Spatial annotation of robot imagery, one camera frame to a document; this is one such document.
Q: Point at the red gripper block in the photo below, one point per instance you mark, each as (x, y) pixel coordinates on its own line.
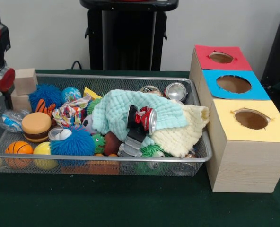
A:
(5, 81)

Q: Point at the clear crinkled plastic packet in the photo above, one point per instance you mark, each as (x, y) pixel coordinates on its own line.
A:
(12, 120)

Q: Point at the blue fuzzy monster toy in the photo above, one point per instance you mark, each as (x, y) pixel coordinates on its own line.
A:
(76, 144)

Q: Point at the mint green waffle cloth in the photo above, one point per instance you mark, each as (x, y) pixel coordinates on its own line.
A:
(116, 111)

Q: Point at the crushed red drink can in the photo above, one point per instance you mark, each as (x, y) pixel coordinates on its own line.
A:
(143, 118)

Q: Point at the cream yellow waffle cloth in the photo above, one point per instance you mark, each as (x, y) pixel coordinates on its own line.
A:
(182, 134)

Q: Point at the wooden box with three holes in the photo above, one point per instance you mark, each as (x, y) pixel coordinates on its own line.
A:
(248, 165)

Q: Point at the plain wooden cube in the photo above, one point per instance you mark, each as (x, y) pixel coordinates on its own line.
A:
(25, 80)

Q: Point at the blue spiky ball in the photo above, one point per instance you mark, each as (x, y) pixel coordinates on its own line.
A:
(45, 95)

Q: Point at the toy hamburger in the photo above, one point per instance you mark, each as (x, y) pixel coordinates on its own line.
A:
(36, 126)

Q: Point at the orange toy basketball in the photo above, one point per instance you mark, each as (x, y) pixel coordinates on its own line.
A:
(19, 149)

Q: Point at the dark green tablecloth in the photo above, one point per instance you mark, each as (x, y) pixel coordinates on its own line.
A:
(130, 201)

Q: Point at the black upright panel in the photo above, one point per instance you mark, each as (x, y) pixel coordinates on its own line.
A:
(279, 47)

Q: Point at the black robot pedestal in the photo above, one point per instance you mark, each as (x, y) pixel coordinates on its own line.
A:
(125, 42)

